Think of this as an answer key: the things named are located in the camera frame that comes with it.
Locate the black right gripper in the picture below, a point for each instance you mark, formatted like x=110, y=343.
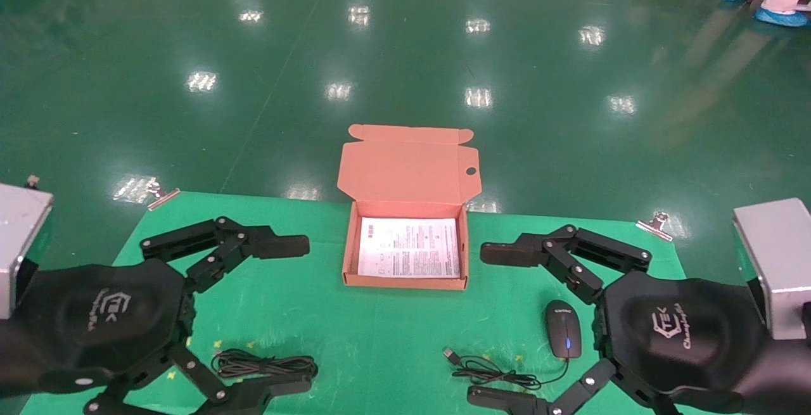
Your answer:
x=684, y=339

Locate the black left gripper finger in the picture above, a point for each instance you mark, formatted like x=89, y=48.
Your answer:
x=279, y=247

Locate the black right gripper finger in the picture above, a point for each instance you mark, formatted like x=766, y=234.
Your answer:
x=507, y=253

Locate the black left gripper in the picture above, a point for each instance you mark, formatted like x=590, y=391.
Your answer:
x=95, y=320

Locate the orange cardboard box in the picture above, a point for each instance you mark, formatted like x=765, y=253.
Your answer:
x=408, y=168

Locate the green table mat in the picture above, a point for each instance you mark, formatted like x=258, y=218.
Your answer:
x=304, y=313

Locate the white printed paper sheet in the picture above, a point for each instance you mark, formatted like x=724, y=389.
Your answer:
x=408, y=247

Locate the silver metal clip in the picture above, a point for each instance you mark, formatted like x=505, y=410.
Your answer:
x=162, y=196
x=656, y=226

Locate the right wrist camera silver housing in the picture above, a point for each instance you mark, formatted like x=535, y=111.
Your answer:
x=779, y=263

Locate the wrist camera silver housing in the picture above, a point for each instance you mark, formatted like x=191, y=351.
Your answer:
x=19, y=237
x=779, y=263

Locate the left wrist camera silver housing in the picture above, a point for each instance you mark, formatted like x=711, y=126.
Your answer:
x=19, y=237

